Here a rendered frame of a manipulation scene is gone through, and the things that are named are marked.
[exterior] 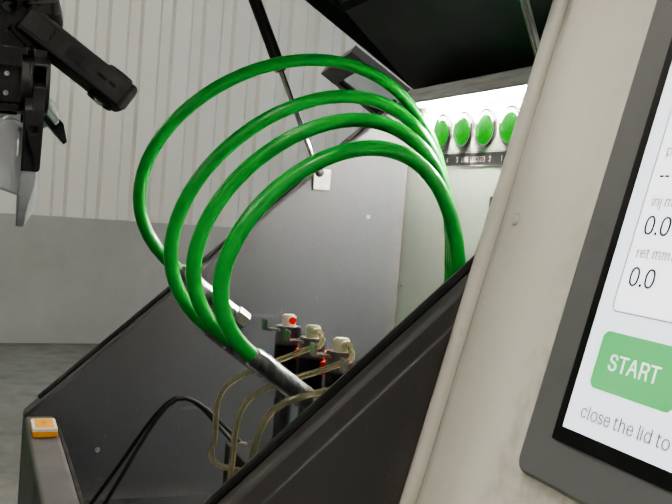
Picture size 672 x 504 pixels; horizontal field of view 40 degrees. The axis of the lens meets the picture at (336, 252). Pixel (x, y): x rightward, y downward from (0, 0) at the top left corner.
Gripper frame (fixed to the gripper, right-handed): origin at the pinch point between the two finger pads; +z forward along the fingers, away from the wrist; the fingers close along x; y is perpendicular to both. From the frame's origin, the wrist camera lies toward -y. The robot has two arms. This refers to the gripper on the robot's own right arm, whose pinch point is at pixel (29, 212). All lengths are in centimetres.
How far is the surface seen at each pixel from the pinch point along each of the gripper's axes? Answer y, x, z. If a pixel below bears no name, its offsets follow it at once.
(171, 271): -13.6, -3.2, 4.9
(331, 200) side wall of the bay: -45, -43, -3
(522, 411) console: -29.0, 35.4, 9.5
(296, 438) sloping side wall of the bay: -18.5, 22.5, 14.6
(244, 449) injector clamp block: -25.4, -13.6, 25.8
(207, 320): -15.5, 4.8, 8.5
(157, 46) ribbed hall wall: -123, -664, -118
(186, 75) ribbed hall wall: -149, -666, -98
